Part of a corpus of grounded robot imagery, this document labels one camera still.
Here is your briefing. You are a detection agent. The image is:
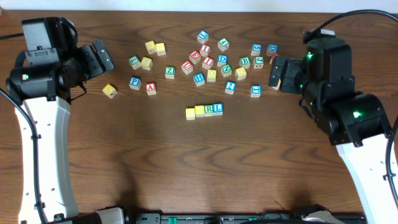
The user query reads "blue l block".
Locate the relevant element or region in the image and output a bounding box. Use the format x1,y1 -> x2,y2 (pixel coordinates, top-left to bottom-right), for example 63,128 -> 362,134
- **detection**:
197,30 -> 209,44
213,103 -> 224,116

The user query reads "green R block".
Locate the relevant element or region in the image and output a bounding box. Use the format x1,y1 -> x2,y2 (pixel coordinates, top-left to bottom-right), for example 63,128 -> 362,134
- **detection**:
204,105 -> 214,117

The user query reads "yellow O block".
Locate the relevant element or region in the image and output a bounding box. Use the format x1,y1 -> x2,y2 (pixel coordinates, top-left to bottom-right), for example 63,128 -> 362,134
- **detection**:
195,105 -> 205,118

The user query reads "yellow C block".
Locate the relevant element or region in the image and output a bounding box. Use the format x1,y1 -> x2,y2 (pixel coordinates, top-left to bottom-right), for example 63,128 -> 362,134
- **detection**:
185,108 -> 196,120

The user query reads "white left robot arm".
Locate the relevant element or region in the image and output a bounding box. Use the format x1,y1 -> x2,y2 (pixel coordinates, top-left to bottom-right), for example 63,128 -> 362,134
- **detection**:
5,40 -> 129,224

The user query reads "yellow block far right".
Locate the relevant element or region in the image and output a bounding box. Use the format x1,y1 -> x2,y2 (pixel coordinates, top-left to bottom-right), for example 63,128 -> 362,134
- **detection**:
273,79 -> 281,90

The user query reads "blue D block right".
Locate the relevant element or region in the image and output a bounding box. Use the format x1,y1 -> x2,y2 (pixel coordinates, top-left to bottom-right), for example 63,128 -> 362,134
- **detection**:
266,44 -> 279,57

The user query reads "blue d block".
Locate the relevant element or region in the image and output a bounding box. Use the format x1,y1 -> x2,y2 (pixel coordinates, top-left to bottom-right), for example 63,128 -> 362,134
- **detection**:
217,54 -> 228,67
266,44 -> 279,57

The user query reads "yellow K block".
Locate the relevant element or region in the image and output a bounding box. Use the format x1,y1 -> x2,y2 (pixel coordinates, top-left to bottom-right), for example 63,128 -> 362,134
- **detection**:
103,84 -> 118,99

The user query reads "green J block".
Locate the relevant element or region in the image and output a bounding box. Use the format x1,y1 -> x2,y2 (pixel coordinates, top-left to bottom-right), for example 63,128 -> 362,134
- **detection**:
253,56 -> 264,68

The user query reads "blue T block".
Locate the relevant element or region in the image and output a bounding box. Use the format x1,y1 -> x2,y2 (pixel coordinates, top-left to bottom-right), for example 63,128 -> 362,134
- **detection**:
250,85 -> 262,98

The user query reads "blue 5 block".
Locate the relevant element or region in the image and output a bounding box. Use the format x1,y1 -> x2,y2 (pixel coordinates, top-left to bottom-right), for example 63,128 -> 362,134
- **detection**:
251,43 -> 262,56

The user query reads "green B block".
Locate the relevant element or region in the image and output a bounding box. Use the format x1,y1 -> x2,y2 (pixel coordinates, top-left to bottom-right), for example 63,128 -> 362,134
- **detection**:
239,56 -> 251,69

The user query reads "blue P block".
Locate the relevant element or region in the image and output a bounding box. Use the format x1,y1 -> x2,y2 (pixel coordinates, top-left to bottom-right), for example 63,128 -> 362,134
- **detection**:
129,77 -> 142,90

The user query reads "yellow G block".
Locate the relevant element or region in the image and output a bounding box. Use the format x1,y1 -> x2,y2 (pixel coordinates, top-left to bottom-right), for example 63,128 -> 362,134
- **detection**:
235,67 -> 247,80

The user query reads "yellow block near gripper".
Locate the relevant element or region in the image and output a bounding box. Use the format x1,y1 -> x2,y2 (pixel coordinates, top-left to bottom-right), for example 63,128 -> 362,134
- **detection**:
141,57 -> 153,70

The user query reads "yellow W block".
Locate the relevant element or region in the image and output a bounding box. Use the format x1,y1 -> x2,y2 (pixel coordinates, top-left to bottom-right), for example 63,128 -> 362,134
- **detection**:
145,40 -> 156,55

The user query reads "blue 2 block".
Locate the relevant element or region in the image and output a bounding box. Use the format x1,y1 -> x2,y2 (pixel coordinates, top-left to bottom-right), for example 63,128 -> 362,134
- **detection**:
225,81 -> 236,95

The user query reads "green N block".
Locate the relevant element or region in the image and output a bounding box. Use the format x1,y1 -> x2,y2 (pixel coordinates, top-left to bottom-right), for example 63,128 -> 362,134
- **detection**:
221,63 -> 233,77

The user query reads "red A block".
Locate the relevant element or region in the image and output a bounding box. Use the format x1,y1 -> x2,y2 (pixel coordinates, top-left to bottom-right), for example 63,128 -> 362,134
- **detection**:
146,82 -> 157,95

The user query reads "yellow S block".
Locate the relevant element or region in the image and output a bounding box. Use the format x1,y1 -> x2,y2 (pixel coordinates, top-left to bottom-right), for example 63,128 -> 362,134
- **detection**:
155,42 -> 166,56

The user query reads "green 4 block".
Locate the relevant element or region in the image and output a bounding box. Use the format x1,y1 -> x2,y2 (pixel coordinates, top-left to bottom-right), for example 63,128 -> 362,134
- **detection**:
218,37 -> 230,52

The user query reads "green Z block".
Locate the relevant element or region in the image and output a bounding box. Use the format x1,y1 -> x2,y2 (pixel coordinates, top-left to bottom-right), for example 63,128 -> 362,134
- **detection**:
165,66 -> 175,79

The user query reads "red I block lower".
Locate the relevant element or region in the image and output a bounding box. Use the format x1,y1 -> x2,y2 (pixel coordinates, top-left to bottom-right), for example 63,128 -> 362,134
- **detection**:
202,56 -> 214,70

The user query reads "red i block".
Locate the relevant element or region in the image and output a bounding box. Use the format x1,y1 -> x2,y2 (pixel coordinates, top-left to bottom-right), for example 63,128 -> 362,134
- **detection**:
200,44 -> 211,57
202,56 -> 214,70

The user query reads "red I block upper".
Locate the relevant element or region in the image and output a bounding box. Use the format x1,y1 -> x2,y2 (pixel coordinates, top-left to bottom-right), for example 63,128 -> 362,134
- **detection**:
200,44 -> 211,57

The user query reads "blue H block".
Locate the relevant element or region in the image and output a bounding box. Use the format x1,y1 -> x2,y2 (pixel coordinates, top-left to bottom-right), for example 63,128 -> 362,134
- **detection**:
193,72 -> 205,86

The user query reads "red U block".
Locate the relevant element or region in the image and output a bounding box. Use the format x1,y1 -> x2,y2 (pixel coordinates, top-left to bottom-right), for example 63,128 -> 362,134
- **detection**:
181,60 -> 193,75

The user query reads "red E block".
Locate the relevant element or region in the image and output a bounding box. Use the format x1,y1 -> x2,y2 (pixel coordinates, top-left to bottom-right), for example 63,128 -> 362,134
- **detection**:
189,50 -> 201,64

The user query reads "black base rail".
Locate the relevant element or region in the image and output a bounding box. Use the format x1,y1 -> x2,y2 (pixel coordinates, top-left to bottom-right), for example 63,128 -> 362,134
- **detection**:
129,211 -> 367,224

